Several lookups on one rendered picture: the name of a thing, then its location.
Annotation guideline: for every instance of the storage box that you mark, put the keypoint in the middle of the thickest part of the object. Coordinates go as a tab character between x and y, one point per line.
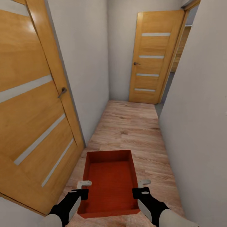
113	177

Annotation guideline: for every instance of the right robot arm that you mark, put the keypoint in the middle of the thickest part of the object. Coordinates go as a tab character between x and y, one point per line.
157	212

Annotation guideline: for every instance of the garage door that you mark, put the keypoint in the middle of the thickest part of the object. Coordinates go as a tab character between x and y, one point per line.
181	46

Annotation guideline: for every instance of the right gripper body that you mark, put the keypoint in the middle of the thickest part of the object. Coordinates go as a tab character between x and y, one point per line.
136	191

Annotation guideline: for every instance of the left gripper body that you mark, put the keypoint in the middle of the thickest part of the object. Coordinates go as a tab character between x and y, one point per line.
84	193

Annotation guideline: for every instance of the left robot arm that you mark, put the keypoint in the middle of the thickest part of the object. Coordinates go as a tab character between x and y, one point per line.
61	214

